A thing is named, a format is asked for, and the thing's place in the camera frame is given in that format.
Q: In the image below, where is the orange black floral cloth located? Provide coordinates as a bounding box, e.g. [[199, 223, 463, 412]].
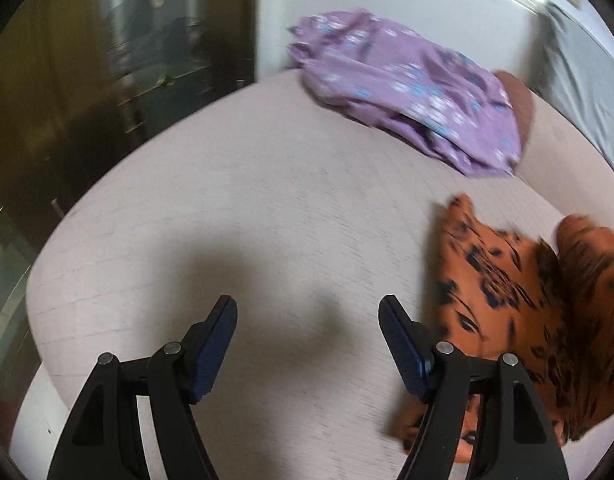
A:
[[393, 192, 614, 463]]

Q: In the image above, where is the grey floor mat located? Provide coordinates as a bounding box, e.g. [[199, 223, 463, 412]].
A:
[[530, 3, 614, 170]]

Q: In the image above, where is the dark wooden glass cabinet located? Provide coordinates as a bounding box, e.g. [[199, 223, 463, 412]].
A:
[[0, 0, 260, 406]]

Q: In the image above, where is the purple floral cloth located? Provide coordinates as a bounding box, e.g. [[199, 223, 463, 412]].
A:
[[287, 10, 522, 177]]

